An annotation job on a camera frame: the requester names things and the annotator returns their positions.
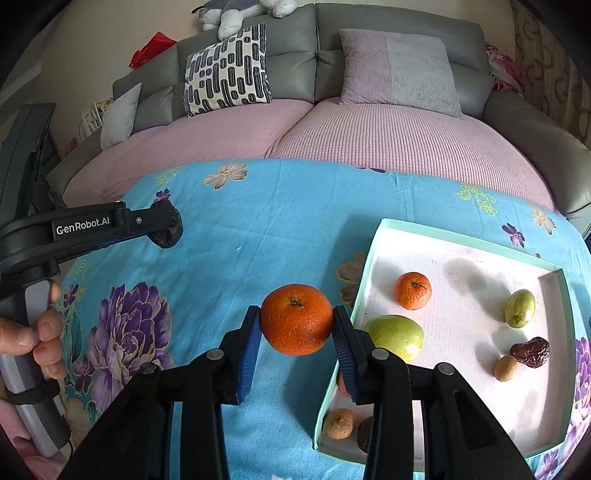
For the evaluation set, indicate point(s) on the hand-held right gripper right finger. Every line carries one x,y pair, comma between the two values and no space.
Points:
344,360

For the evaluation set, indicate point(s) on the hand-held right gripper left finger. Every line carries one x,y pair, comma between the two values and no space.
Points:
249,355

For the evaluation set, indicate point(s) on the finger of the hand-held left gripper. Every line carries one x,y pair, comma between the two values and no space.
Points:
143,220

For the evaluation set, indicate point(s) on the dark wrinkled round fruit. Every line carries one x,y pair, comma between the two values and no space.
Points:
169,230

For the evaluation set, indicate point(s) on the green pear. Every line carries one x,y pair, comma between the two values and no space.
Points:
397,334

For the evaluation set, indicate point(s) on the large orange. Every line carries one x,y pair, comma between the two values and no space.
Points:
296,319

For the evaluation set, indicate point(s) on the rough tan round fruit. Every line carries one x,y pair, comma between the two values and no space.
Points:
339,423

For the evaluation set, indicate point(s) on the large dark red date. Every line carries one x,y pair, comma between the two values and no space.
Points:
364,434

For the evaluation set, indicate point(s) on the small tangerine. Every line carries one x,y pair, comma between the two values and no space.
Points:
412,290

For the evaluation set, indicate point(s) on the white tray with teal rim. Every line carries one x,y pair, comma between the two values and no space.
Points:
466,406

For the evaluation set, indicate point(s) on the smooth brown round fruit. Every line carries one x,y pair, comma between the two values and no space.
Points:
506,368

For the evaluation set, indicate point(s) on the small green fruit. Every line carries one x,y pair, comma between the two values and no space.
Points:
520,308

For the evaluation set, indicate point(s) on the small red date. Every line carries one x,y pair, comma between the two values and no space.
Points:
531,353

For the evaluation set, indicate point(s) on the person's left hand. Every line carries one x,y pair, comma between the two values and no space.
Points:
48,341

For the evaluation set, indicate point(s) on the pink sofa seat cover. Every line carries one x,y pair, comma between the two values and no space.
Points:
194,138
406,143

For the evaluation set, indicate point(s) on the light grey pillow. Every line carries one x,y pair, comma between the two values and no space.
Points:
119,120

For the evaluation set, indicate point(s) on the grey leather cushion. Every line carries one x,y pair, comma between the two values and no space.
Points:
154,110

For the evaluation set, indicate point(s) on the blue floral tablecloth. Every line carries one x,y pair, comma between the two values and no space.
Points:
277,221

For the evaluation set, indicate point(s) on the black and white patterned pillow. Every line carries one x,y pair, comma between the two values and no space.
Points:
226,74

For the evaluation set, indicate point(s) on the red plastic bag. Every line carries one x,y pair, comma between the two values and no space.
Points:
150,48

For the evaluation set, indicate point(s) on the grey and white plush toy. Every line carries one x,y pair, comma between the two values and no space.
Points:
231,14

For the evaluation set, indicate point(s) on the grey sofa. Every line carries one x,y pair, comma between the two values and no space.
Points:
295,50

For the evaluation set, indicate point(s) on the purple and grey pillow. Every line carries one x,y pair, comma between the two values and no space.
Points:
397,69

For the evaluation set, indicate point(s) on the beige patterned curtain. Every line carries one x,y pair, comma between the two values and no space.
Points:
549,64

